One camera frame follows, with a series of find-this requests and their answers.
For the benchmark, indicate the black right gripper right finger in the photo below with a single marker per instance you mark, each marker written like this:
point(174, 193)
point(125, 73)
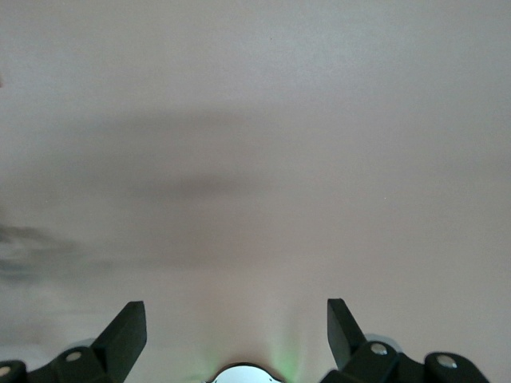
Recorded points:
point(347, 343)

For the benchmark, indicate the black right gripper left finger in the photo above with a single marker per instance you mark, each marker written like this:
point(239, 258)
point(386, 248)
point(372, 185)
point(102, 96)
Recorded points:
point(120, 343)

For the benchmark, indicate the brown table cover sheet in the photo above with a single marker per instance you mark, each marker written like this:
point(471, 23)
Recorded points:
point(255, 159)

